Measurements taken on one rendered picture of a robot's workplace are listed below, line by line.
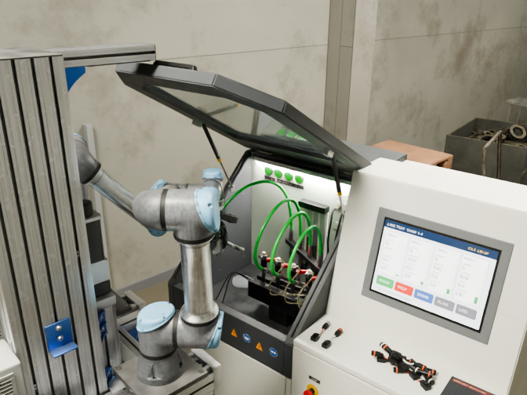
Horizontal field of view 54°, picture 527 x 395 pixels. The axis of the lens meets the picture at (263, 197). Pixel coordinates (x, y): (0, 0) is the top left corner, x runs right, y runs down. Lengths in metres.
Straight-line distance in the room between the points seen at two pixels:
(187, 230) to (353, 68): 3.56
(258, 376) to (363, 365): 0.51
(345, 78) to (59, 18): 2.50
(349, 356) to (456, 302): 0.41
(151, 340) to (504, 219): 1.17
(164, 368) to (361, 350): 0.71
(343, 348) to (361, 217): 0.49
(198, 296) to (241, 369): 0.81
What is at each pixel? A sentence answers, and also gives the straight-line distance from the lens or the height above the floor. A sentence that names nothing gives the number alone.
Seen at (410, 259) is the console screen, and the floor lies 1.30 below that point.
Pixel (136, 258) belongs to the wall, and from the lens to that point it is 4.06.
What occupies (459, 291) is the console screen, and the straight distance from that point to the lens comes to 1.88.
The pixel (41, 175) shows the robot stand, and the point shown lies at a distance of 1.47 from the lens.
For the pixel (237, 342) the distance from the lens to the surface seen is 2.21.
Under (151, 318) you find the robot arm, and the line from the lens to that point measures 1.62.
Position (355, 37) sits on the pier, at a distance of 4.73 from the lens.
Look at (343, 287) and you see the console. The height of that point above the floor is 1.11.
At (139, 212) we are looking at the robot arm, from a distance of 1.41.
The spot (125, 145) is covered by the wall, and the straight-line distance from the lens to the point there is 3.72.
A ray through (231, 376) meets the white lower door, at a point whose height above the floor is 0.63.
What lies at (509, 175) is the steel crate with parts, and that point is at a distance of 5.89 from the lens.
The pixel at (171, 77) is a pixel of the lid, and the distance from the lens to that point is 1.60.
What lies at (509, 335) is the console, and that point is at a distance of 1.88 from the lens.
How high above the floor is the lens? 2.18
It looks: 22 degrees down
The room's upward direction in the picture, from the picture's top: 1 degrees clockwise
